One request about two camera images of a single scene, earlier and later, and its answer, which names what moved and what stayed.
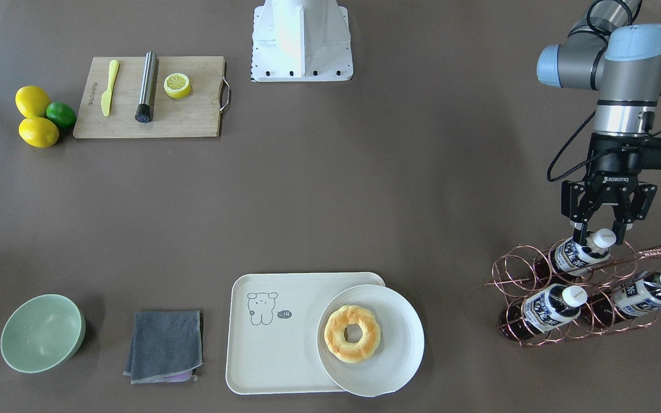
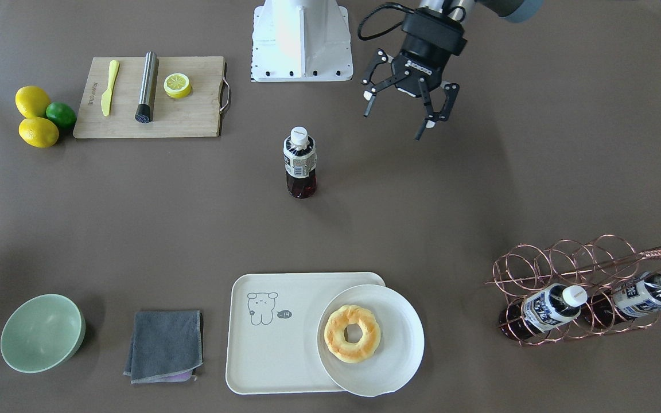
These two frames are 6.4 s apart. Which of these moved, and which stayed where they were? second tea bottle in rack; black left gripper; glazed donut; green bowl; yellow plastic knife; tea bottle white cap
Moved: black left gripper; tea bottle white cap
Stayed: yellow plastic knife; green bowl; glazed donut; second tea bottle in rack
